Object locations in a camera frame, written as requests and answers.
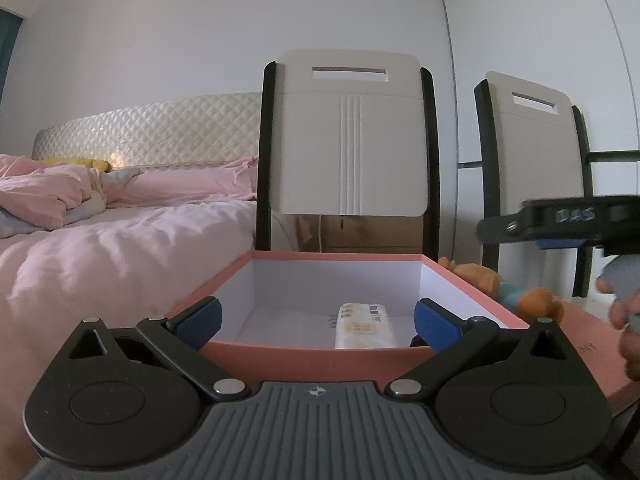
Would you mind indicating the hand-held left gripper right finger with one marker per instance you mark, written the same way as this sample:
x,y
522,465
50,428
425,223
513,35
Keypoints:
x,y
434,327

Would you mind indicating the wooden nightstand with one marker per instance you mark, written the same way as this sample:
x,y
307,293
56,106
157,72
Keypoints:
x,y
370,235

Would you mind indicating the pink cardboard box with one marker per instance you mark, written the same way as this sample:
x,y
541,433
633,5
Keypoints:
x,y
310,366

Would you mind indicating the pink duvet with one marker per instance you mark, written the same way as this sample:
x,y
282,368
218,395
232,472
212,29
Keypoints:
x,y
45,187

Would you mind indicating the pale blue cloth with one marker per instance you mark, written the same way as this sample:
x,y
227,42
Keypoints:
x,y
122,176

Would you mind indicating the pink box lid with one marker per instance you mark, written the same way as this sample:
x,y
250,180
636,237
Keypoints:
x,y
590,352

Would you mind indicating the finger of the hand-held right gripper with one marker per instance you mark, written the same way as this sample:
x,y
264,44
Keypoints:
x,y
550,217

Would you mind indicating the person's right hand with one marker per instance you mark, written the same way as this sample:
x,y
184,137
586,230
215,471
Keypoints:
x,y
631,312

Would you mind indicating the cream quilted headboard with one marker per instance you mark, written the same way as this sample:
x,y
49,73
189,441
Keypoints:
x,y
150,130

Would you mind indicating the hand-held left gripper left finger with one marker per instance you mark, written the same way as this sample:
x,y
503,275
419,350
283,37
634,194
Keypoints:
x,y
200,324

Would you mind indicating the teal curtain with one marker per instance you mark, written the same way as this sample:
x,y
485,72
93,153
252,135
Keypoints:
x,y
7,60

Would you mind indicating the cream chair with black frame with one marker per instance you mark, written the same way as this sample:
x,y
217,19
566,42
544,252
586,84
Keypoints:
x,y
320,150
530,160

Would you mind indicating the yellow plush pillow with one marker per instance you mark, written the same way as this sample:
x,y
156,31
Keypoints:
x,y
80,162

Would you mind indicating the orange plush toy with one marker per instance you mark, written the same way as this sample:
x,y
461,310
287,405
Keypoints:
x,y
475,276

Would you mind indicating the white tissue pack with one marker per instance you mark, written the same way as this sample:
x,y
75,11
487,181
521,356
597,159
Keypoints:
x,y
365,327

